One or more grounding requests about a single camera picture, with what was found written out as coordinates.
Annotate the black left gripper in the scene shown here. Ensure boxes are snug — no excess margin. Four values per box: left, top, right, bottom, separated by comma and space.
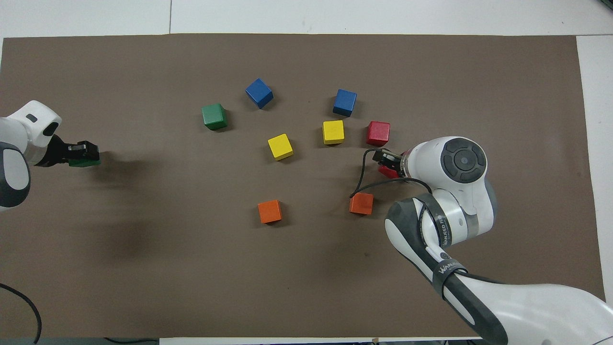
36, 136, 100, 167

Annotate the red wooden cube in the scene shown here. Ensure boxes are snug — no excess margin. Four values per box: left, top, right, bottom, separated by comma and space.
366, 121, 391, 147
377, 150, 412, 179

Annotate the orange wooden cube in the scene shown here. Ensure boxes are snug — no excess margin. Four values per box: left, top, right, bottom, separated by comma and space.
349, 192, 374, 216
258, 199, 283, 224

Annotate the yellow wooden cube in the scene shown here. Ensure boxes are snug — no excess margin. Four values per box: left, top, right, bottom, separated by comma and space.
322, 120, 345, 145
267, 133, 294, 161

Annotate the blue wooden cube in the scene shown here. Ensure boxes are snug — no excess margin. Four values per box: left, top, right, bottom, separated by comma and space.
245, 78, 274, 110
332, 89, 358, 118

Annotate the brown table mat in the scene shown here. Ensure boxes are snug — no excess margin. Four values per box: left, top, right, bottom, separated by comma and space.
0, 34, 609, 338

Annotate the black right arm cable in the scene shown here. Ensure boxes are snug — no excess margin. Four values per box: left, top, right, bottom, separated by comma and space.
350, 149, 434, 199

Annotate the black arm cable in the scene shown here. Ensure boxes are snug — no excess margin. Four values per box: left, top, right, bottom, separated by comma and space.
0, 283, 43, 345
350, 149, 434, 199

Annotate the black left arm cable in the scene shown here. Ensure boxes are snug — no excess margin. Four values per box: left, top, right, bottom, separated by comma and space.
0, 283, 43, 345

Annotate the black floor cable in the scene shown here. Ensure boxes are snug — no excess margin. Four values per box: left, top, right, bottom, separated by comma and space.
103, 337, 159, 345

